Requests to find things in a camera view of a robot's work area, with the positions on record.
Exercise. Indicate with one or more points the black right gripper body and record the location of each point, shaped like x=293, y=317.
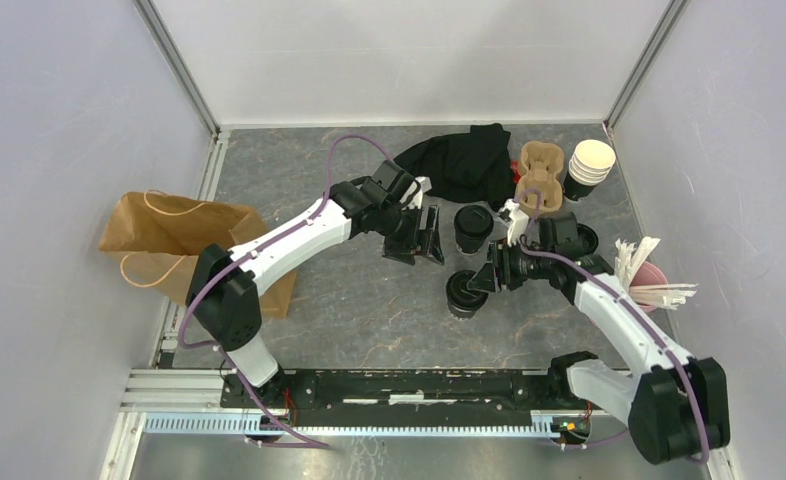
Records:
x=519, y=266

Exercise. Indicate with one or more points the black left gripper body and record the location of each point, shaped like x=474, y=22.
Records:
x=409, y=232

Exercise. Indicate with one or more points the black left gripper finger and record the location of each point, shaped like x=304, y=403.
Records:
x=400, y=253
x=431, y=244

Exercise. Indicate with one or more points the black cup lid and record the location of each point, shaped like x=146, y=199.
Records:
x=473, y=221
x=456, y=287

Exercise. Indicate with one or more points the black paper coffee cup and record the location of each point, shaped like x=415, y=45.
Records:
x=468, y=241
x=465, y=310

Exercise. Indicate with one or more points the stack of white paper cups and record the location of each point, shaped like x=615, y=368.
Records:
x=589, y=165

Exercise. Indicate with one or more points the stack of black lids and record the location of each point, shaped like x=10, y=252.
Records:
x=588, y=238

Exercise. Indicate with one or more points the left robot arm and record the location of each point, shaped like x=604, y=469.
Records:
x=227, y=284

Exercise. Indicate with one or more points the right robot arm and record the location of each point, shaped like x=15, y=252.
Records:
x=673, y=404

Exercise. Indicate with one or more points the brown cardboard cup carrier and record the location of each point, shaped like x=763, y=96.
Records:
x=539, y=166

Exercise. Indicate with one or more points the black cloth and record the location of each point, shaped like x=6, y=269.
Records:
x=473, y=166

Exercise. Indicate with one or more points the red small object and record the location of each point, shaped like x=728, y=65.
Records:
x=515, y=171

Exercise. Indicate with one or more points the pink straw holder cup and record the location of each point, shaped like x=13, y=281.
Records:
x=646, y=286

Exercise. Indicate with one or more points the brown paper bag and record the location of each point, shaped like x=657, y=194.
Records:
x=157, y=237

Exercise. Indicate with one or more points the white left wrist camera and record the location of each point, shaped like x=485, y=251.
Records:
x=416, y=193

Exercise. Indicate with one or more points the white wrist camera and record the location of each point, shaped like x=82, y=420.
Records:
x=515, y=220
x=416, y=193

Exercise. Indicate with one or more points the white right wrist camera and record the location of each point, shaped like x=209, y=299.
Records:
x=515, y=220

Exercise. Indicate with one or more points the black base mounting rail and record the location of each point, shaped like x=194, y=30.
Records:
x=417, y=398

